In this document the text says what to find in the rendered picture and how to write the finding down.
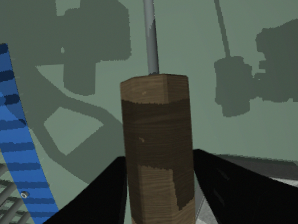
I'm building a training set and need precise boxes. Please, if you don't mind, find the blue tape strip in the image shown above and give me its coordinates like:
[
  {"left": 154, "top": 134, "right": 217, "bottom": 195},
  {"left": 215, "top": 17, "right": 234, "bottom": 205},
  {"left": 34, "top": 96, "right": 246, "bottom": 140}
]
[{"left": 0, "top": 44, "right": 59, "bottom": 224}]

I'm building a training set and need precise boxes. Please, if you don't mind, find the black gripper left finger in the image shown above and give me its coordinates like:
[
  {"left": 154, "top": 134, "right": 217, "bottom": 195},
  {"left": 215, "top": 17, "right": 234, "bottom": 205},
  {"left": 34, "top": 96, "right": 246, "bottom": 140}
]
[{"left": 43, "top": 157, "right": 128, "bottom": 224}]

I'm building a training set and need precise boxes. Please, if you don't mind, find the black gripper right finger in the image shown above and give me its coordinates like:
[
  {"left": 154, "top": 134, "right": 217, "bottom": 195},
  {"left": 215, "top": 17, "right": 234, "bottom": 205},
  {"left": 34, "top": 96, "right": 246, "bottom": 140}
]
[{"left": 193, "top": 149, "right": 298, "bottom": 224}]

